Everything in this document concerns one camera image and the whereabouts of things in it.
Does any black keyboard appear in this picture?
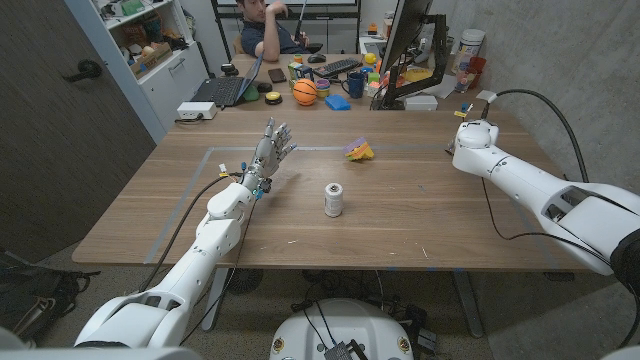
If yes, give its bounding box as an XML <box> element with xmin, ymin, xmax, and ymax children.
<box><xmin>312</xmin><ymin>57</ymin><xmax>364</xmax><ymax>80</ymax></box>

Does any white power box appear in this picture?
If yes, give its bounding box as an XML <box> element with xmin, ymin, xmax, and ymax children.
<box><xmin>176</xmin><ymin>101</ymin><xmax>219</xmax><ymax>121</ymax></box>

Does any black door handle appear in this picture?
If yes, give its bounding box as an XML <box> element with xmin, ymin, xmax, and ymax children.
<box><xmin>62</xmin><ymin>59</ymin><xmax>104</xmax><ymax>84</ymax></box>

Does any white rectangular box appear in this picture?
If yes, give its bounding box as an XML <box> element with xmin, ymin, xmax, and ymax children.
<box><xmin>403</xmin><ymin>94</ymin><xmax>439</xmax><ymax>112</ymax></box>

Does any clear glass jar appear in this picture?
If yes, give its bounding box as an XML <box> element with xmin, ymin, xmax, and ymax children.
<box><xmin>454</xmin><ymin>67</ymin><xmax>474</xmax><ymax>95</ymax></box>

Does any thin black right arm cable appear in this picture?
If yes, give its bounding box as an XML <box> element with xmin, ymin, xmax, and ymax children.
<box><xmin>480</xmin><ymin>177</ymin><xmax>614</xmax><ymax>266</ymax></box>

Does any seated man in dark shirt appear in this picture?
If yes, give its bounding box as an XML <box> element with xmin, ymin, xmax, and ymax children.
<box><xmin>235</xmin><ymin>0</ymin><xmax>321</xmax><ymax>63</ymax></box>

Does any black backpack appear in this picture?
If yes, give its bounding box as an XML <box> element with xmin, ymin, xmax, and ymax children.
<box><xmin>0</xmin><ymin>249</ymin><xmax>101</xmax><ymax>346</ymax></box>

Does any black round fan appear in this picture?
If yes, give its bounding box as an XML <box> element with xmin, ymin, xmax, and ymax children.
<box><xmin>223</xmin><ymin>268</ymin><xmax>265</xmax><ymax>296</ymax></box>

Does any white wipes canister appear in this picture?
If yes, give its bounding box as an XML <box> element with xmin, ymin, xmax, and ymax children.
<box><xmin>451</xmin><ymin>28</ymin><xmax>487</xmax><ymax>74</ymax></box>

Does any colourful carton box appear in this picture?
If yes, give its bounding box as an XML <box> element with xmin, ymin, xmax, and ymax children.
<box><xmin>287</xmin><ymin>60</ymin><xmax>315</xmax><ymax>91</ymax></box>

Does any orange mini basketball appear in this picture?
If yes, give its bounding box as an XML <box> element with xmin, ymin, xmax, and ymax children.
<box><xmin>292</xmin><ymin>78</ymin><xmax>319</xmax><ymax>107</ymax></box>

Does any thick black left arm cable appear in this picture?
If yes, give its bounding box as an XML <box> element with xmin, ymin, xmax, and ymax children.
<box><xmin>139</xmin><ymin>172</ymin><xmax>245</xmax><ymax>294</ymax></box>

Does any black monitor stand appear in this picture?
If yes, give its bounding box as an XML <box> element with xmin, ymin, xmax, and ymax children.
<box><xmin>374</xmin><ymin>13</ymin><xmax>449</xmax><ymax>111</ymax></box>

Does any black computer monitor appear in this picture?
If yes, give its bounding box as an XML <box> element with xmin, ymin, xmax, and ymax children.
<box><xmin>379</xmin><ymin>0</ymin><xmax>435</xmax><ymax>81</ymax></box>

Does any cardboard box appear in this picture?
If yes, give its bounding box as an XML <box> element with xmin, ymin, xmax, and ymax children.
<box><xmin>128</xmin><ymin>41</ymin><xmax>174</xmax><ymax>80</ymax></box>

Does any purple yellow orange toy block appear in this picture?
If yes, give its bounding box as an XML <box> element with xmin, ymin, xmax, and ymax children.
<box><xmin>342</xmin><ymin>136</ymin><xmax>375</xmax><ymax>163</ymax></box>

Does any dark blue mug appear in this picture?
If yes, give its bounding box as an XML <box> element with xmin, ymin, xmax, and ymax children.
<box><xmin>341</xmin><ymin>71</ymin><xmax>366</xmax><ymax>100</ymax></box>

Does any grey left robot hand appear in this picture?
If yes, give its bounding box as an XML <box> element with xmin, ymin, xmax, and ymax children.
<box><xmin>242</xmin><ymin>117</ymin><xmax>298</xmax><ymax>194</ymax></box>

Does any red cup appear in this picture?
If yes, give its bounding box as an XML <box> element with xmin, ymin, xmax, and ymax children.
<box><xmin>467</xmin><ymin>55</ymin><xmax>487</xmax><ymax>90</ymax></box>

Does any white shelf cabinet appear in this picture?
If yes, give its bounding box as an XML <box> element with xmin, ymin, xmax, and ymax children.
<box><xmin>64</xmin><ymin>0</ymin><xmax>210</xmax><ymax>144</ymax></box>

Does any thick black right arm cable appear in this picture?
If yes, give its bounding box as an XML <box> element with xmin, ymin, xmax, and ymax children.
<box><xmin>479</xmin><ymin>88</ymin><xmax>590</xmax><ymax>184</ymax></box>

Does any open black laptop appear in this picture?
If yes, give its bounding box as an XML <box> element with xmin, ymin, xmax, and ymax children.
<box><xmin>190</xmin><ymin>49</ymin><xmax>266</xmax><ymax>109</ymax></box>

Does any blue plastic brick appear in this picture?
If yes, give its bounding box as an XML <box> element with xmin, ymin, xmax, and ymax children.
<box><xmin>324</xmin><ymin>94</ymin><xmax>352</xmax><ymax>112</ymax></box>

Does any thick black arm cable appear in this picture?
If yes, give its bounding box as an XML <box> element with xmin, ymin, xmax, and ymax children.
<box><xmin>139</xmin><ymin>172</ymin><xmax>245</xmax><ymax>294</ymax></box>
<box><xmin>479</xmin><ymin>88</ymin><xmax>590</xmax><ymax>184</ymax></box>

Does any dark wooden door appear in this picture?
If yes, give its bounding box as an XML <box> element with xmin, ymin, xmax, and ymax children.
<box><xmin>0</xmin><ymin>0</ymin><xmax>157</xmax><ymax>264</ymax></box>

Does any yellow plate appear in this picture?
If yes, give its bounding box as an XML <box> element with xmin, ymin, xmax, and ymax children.
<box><xmin>403</xmin><ymin>67</ymin><xmax>434</xmax><ymax>84</ymax></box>

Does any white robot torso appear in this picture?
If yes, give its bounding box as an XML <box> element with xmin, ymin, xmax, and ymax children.
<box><xmin>269</xmin><ymin>298</ymin><xmax>415</xmax><ymax>360</ymax></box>

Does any grey table leg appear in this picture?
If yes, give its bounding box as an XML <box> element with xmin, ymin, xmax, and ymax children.
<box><xmin>201</xmin><ymin>267</ymin><xmax>230</xmax><ymax>333</ymax></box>
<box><xmin>452</xmin><ymin>269</ymin><xmax>485</xmax><ymax>339</ymax></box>

